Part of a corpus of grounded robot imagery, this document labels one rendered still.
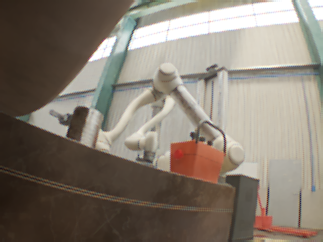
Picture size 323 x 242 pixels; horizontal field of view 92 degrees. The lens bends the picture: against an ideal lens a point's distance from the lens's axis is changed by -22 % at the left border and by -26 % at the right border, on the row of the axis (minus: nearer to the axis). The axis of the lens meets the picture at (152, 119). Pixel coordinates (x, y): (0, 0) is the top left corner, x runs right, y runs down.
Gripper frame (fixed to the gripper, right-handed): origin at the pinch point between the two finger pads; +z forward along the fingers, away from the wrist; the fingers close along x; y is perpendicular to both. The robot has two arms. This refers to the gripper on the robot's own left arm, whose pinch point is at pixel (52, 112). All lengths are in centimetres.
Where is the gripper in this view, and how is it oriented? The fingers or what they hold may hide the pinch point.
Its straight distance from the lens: 117.0
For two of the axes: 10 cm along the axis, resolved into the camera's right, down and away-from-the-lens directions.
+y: 1.8, -9.2, 3.6
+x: 8.0, -0.7, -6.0
